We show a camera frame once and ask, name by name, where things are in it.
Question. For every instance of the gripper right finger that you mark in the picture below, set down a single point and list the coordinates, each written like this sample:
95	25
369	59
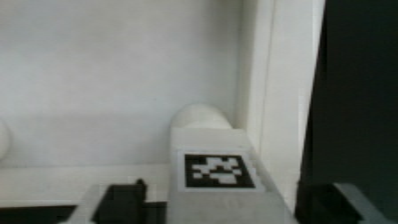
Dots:
332	204

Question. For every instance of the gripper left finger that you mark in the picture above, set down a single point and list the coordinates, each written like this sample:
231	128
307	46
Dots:
117	206

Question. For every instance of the white table leg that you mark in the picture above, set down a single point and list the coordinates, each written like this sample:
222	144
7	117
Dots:
222	192

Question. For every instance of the white square table top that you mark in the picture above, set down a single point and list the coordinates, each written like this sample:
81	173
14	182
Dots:
108	62

